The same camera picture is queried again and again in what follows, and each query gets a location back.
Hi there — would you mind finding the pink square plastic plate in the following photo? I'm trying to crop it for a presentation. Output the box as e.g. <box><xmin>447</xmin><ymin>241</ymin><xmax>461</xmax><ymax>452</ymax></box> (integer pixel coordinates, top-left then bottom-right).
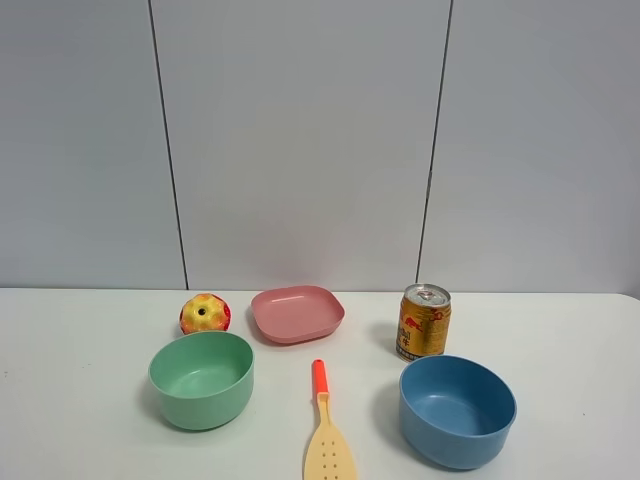
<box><xmin>251</xmin><ymin>285</ymin><xmax>345</xmax><ymax>345</ymax></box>

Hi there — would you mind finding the red yellow toy apple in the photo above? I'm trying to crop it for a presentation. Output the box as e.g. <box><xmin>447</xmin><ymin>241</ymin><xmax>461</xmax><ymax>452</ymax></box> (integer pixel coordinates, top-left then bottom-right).
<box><xmin>179</xmin><ymin>293</ymin><xmax>231</xmax><ymax>335</ymax></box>

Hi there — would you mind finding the blue plastic bowl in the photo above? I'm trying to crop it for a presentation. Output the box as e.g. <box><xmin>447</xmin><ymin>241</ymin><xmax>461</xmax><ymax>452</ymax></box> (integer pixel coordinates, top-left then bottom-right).
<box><xmin>399</xmin><ymin>355</ymin><xmax>517</xmax><ymax>470</ymax></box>

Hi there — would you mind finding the green plastic bowl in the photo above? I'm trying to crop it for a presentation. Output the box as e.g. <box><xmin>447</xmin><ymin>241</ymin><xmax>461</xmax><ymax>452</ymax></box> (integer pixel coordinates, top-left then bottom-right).
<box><xmin>148</xmin><ymin>331</ymin><xmax>255</xmax><ymax>431</ymax></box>

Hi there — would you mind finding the gold energy drink can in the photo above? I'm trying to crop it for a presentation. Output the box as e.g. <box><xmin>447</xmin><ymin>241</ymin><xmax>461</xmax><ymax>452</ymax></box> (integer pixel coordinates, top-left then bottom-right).
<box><xmin>396</xmin><ymin>283</ymin><xmax>451</xmax><ymax>362</ymax></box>

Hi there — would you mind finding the yellow slotted spatula orange handle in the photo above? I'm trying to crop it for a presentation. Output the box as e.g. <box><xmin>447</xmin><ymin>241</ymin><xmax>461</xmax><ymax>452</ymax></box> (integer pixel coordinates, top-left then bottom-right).
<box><xmin>303</xmin><ymin>359</ymin><xmax>357</xmax><ymax>480</ymax></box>

